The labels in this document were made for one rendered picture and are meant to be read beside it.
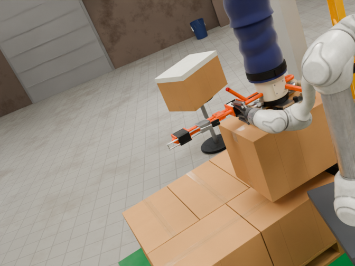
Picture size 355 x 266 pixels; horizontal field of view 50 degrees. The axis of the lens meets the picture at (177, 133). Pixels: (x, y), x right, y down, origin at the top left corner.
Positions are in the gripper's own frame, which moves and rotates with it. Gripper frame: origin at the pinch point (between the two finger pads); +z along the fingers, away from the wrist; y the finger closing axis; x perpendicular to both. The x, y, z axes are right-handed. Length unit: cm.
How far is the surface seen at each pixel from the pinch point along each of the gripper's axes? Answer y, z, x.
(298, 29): 10, 95, 126
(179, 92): 35, 174, 31
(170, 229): 66, 28, -58
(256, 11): -45, -10, 25
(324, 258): 118, -16, 17
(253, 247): 72, -20, -26
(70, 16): -50, 879, 62
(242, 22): -42.0, -6.1, 17.9
